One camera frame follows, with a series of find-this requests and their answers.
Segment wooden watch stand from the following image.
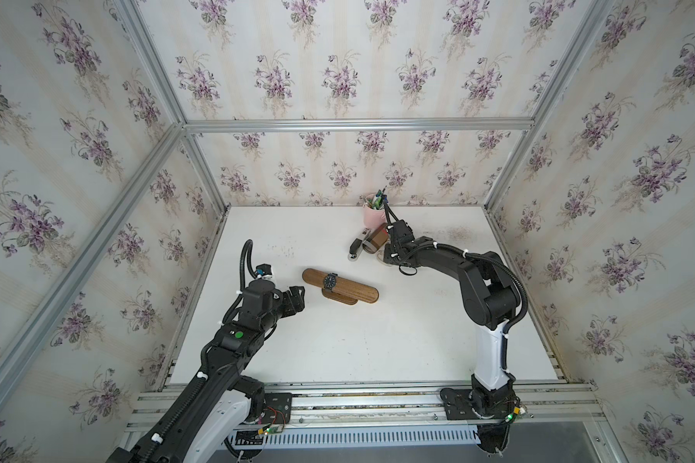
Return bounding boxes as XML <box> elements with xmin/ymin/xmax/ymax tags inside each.
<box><xmin>301</xmin><ymin>268</ymin><xmax>380</xmax><ymax>306</ymax></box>

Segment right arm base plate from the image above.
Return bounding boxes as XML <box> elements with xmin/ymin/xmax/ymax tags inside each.
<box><xmin>439</xmin><ymin>387</ymin><xmax>521</xmax><ymax>422</ymax></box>

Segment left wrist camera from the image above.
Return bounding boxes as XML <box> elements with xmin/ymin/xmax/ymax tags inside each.
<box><xmin>248</xmin><ymin>264</ymin><xmax>275</xmax><ymax>283</ymax></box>

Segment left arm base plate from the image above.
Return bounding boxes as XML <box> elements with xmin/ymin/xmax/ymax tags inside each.
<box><xmin>242</xmin><ymin>393</ymin><xmax>293</xmax><ymax>428</ymax></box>

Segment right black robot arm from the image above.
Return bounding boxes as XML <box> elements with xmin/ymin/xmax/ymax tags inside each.
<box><xmin>383</xmin><ymin>200</ymin><xmax>529</xmax><ymax>422</ymax></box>

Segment black analog watch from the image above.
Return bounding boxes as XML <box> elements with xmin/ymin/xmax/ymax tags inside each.
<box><xmin>322</xmin><ymin>272</ymin><xmax>338</xmax><ymax>292</ymax></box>

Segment pens in bucket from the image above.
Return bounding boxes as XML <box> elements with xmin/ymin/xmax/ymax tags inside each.
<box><xmin>363</xmin><ymin>189</ymin><xmax>388</xmax><ymax>210</ymax></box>

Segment aluminium mounting rail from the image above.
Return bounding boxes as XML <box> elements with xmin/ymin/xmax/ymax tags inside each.
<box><xmin>120</xmin><ymin>381</ymin><xmax>607</xmax><ymax>451</ymax></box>

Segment pink pen bucket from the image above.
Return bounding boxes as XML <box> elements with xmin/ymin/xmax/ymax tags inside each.
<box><xmin>362</xmin><ymin>204</ymin><xmax>386</xmax><ymax>230</ymax></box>

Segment black and beige stapler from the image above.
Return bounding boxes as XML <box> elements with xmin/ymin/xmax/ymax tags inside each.
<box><xmin>349</xmin><ymin>229</ymin><xmax>372</xmax><ymax>260</ymax></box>

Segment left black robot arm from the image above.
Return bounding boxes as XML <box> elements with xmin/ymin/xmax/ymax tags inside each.
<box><xmin>107</xmin><ymin>239</ymin><xmax>305</xmax><ymax>462</ymax></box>

